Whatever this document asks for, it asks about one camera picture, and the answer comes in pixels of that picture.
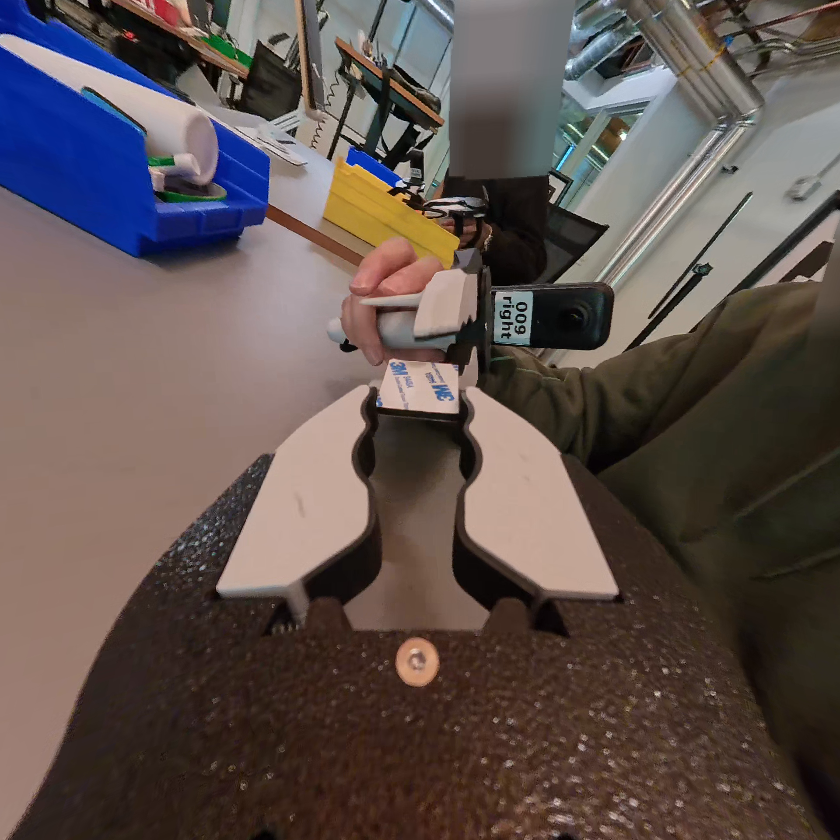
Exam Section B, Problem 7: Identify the green tape roll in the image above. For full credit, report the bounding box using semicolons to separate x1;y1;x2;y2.
156;182;228;204

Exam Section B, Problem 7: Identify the black mesh chair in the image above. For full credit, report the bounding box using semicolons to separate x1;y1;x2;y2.
542;203;610;284

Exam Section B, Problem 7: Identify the black tripod stand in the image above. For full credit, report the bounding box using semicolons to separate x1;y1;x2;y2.
646;192;756;322

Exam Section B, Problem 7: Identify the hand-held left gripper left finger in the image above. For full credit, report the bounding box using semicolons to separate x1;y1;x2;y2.
215;385;384;621

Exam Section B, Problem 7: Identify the person's right hand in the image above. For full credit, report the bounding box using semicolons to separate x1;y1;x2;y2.
341;238;454;367

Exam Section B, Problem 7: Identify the wooden desk with black legs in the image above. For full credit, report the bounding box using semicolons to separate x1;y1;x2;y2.
333;36;447;173

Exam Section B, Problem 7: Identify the white double-sided tape pad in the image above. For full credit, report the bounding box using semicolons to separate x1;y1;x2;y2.
375;358;464;416

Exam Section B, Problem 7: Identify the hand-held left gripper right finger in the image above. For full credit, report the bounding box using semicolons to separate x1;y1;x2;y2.
451;386;622;603

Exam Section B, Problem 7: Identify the small blue plastic bin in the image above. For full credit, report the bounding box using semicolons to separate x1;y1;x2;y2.
346;146;403;189

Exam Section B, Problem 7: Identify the blue box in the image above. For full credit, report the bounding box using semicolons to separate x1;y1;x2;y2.
81;87;148;137

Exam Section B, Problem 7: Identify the yellow plastic bin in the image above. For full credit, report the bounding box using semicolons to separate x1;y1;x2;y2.
322;156;462;271

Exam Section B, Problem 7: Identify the person's right forearm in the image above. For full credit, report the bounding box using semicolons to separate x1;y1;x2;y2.
481;281;840;475

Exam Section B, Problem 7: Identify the white foam cylinder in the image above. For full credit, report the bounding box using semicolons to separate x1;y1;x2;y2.
0;34;219;186

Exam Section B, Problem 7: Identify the black office chair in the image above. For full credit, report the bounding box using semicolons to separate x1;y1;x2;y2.
235;41;304;123

